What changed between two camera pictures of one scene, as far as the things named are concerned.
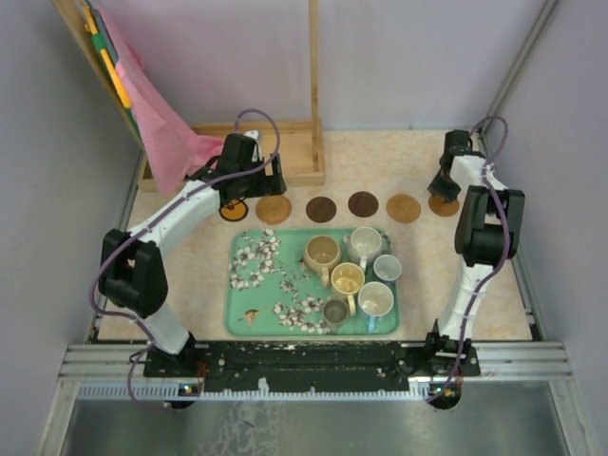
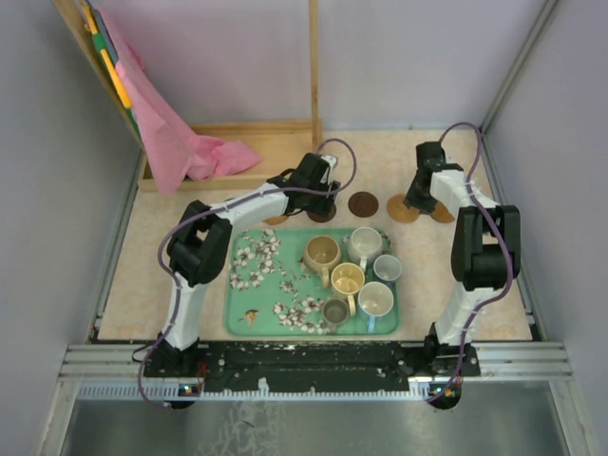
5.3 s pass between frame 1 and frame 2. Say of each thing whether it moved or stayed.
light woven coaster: stayed
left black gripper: moved
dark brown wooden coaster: stayed
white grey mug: stayed
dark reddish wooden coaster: stayed
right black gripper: moved
